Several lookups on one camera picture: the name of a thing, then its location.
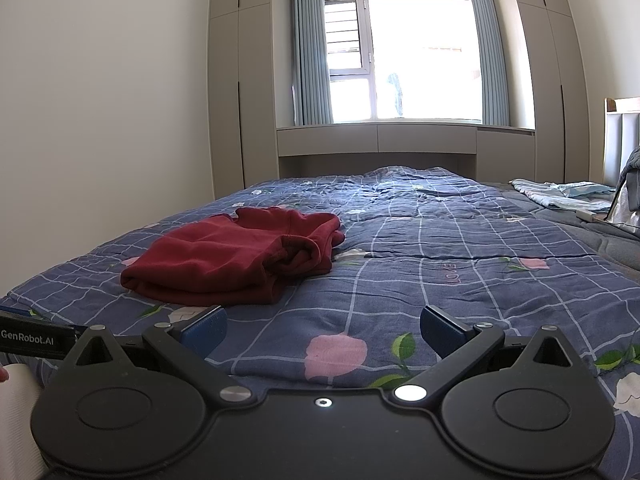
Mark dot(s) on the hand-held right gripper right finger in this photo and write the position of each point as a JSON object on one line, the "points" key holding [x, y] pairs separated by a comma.
{"points": [[440, 330]]}

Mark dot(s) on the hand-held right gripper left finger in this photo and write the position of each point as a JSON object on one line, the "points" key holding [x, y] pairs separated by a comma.
{"points": [[205, 332]]}

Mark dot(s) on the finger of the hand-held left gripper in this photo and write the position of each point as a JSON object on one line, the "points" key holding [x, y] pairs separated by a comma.
{"points": [[20, 311]]}

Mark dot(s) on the red sweater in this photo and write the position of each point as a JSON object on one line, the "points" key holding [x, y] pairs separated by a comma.
{"points": [[220, 255]]}

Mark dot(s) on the blue checked floral quilt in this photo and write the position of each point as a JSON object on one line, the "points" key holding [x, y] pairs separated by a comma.
{"points": [[425, 270]]}

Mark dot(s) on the grey quilted bedspread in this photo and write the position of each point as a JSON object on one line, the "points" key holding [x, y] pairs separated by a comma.
{"points": [[590, 242]]}

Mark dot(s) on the light blue striped cloth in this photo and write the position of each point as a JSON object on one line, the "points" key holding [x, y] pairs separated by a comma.
{"points": [[555, 195]]}

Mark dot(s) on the white charger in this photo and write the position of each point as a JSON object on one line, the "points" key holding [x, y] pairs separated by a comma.
{"points": [[585, 215]]}

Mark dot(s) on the beige window seat cabinet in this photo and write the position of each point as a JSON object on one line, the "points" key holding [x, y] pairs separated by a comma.
{"points": [[400, 142]]}

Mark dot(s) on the grey blanket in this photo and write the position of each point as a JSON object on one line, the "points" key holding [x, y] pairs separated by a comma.
{"points": [[631, 200]]}

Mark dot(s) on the beige wardrobe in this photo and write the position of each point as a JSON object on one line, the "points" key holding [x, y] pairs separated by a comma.
{"points": [[245, 85], [550, 85]]}

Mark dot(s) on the padded headboard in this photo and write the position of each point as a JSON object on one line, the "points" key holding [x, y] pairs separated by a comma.
{"points": [[620, 140]]}

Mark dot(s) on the window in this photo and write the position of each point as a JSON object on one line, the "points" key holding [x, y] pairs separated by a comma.
{"points": [[420, 55]]}

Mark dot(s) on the light blue curtain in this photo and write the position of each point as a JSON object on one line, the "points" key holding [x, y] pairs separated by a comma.
{"points": [[487, 50], [312, 50]]}

